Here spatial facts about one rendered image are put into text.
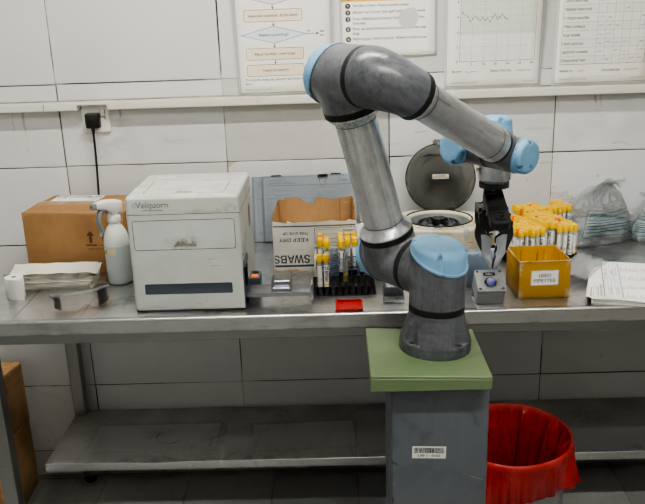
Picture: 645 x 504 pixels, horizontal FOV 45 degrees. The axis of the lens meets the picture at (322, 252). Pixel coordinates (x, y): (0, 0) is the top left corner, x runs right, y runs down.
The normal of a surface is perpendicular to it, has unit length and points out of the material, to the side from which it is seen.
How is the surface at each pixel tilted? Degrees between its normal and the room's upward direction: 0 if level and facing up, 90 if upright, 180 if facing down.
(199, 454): 0
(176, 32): 90
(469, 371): 2
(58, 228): 87
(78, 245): 92
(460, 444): 90
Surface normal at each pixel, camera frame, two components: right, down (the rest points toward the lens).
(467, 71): -0.01, 0.35
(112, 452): -0.03, -0.95
